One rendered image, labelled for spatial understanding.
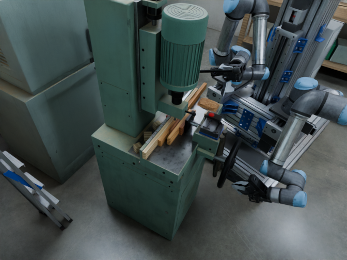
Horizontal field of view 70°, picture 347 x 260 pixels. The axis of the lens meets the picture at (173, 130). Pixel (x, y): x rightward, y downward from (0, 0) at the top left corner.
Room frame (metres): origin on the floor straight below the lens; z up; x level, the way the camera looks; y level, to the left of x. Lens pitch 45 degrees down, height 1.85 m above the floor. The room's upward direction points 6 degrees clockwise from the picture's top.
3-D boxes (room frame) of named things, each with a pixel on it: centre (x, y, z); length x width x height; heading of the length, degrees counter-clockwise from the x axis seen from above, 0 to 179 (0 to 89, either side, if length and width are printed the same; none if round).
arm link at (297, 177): (0.74, -0.62, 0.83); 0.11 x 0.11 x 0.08; 64
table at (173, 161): (0.95, -0.11, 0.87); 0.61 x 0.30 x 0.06; 156
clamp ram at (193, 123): (0.95, -0.11, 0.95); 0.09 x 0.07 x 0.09; 156
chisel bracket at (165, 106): (0.98, 0.01, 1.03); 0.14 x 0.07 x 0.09; 66
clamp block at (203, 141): (0.91, -0.19, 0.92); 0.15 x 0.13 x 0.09; 156
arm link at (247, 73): (1.28, -0.35, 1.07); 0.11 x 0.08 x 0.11; 100
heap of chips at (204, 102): (1.18, -0.20, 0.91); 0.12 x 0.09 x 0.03; 66
